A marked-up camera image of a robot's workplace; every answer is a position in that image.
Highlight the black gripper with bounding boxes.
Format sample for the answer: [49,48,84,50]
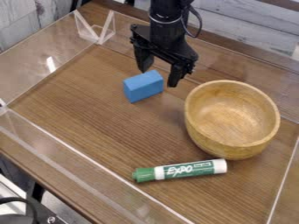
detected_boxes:
[129,24,198,88]

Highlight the blue rectangular block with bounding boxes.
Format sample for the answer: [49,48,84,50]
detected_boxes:
[122,70,164,103]

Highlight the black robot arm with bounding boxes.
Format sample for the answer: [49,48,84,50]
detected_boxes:
[129,0,201,88]

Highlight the brown wooden bowl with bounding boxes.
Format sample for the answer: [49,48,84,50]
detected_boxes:
[184,80,280,160]

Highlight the clear acrylic tray walls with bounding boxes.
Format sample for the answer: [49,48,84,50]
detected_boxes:
[0,4,299,224]

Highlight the green Expo marker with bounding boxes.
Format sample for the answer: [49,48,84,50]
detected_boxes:
[132,158,228,183]

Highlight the black equipment bottom left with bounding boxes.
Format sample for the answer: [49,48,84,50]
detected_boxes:
[0,197,68,224]

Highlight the black cable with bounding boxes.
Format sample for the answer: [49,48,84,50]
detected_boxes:
[180,5,202,39]

